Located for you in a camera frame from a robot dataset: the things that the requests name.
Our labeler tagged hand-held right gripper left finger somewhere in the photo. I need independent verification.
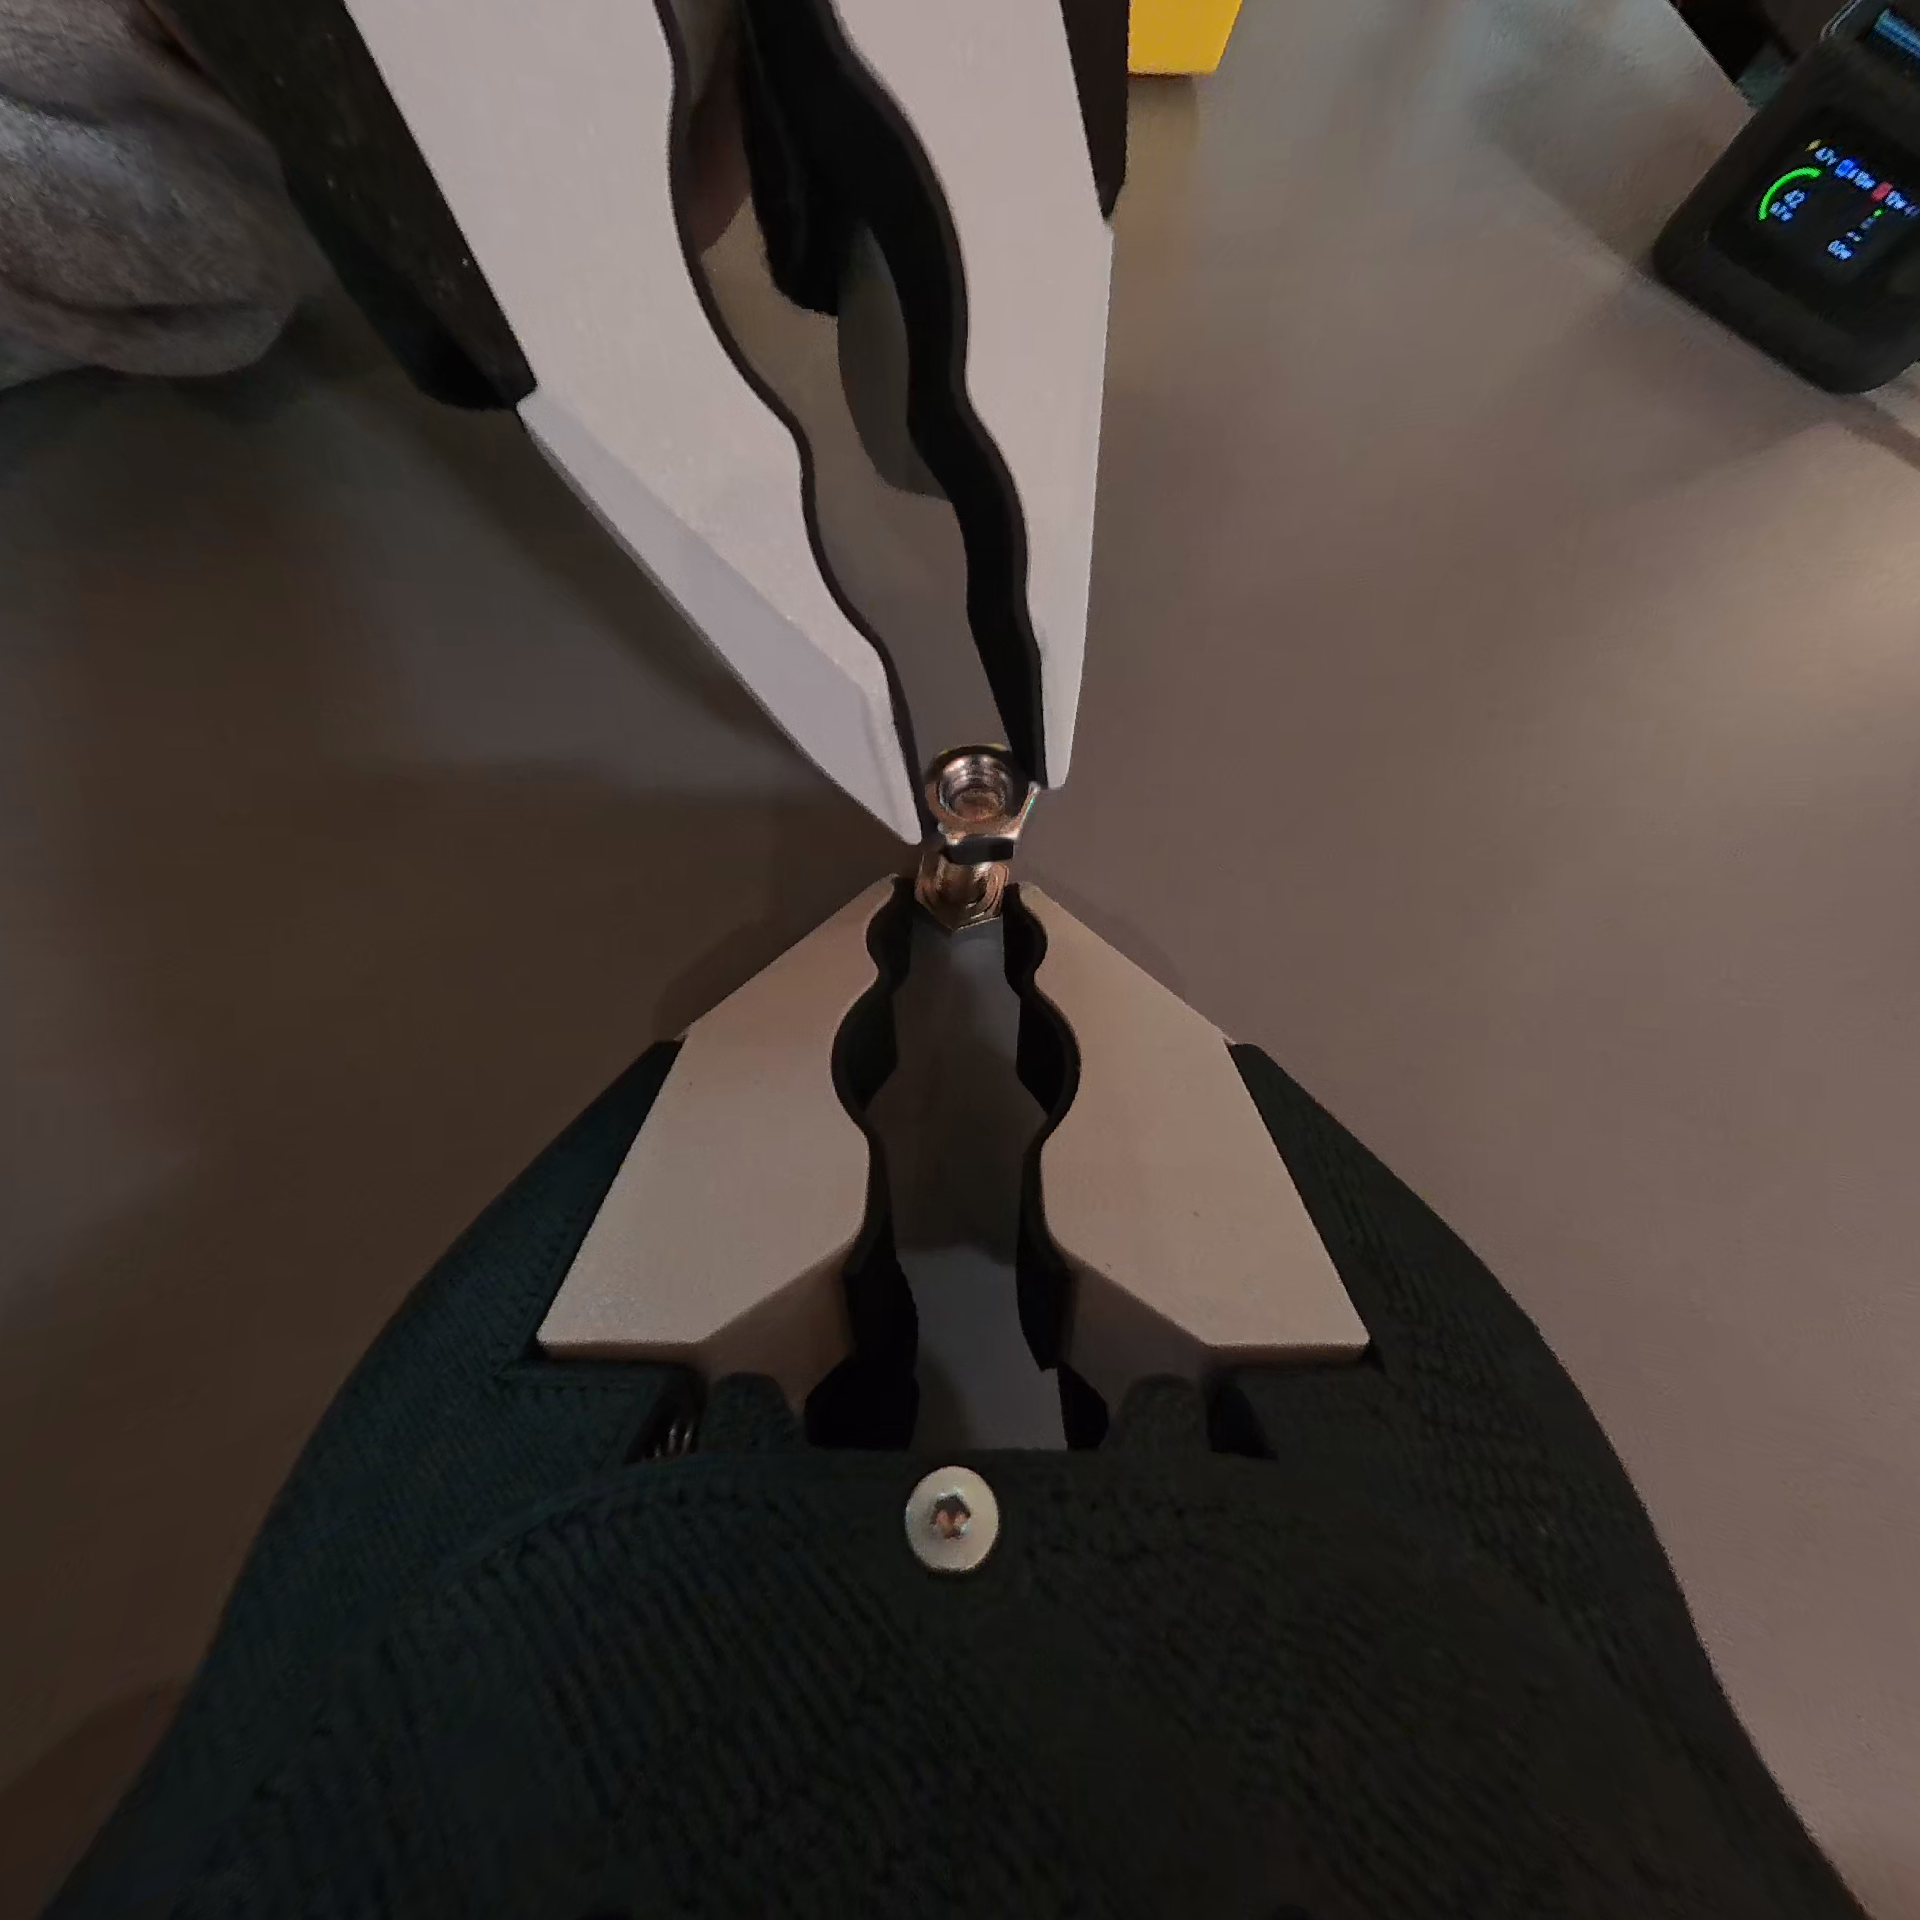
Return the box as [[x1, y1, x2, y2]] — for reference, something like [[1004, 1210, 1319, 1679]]
[[536, 879, 921, 1450]]

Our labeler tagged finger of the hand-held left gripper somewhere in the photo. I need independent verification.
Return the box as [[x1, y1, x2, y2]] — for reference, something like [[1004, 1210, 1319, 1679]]
[[747, 0, 1119, 794], [344, 0, 924, 847]]

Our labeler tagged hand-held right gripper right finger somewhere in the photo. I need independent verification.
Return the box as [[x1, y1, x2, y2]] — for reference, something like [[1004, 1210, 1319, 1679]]
[[1016, 882, 1371, 1450]]

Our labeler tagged large yellow plastic bin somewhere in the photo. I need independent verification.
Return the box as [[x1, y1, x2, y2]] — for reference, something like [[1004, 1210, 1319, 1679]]
[[1124, 0, 1248, 74]]

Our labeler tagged steel hex bolt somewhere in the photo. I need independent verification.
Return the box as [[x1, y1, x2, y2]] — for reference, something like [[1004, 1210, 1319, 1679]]
[[919, 832, 1011, 934]]

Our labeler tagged steel hex nut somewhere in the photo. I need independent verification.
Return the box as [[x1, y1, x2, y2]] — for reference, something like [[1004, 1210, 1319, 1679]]
[[921, 744, 1047, 841]]

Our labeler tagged black portable power station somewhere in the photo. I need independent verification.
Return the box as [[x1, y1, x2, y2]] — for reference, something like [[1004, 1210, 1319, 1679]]
[[1649, 0, 1920, 395]]

